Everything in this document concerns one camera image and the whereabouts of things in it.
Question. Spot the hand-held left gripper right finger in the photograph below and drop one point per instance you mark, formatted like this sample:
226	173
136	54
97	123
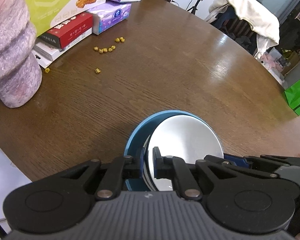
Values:
157	163

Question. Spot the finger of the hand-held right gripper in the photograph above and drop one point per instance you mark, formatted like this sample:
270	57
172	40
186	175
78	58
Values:
236	161

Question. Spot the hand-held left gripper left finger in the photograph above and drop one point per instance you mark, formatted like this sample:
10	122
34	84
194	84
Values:
132	167

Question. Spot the blue bowl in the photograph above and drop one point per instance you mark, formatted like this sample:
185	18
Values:
135	140

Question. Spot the white bowl black rim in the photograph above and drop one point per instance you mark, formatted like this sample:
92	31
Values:
185	140

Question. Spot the green paper shopping bag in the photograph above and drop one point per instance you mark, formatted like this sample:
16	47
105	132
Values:
298	95

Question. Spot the black garment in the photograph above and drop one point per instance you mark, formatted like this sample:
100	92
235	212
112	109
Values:
245	45

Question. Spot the scattered yellow snack bits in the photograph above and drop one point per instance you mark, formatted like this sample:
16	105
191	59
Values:
119	40

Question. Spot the wooden chair draped with clothes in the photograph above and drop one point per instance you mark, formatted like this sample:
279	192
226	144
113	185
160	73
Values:
240	27

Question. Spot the white flat box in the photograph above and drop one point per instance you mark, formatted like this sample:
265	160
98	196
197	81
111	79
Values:
48	53

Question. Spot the cream knit sweater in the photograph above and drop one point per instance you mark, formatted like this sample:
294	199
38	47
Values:
252	12

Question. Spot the red flat box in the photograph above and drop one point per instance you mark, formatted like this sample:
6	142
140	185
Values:
67	31

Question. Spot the pink ribbed vase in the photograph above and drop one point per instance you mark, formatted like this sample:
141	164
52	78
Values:
12	55

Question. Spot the yellow-green snack box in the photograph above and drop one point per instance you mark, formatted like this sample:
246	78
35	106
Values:
52	0

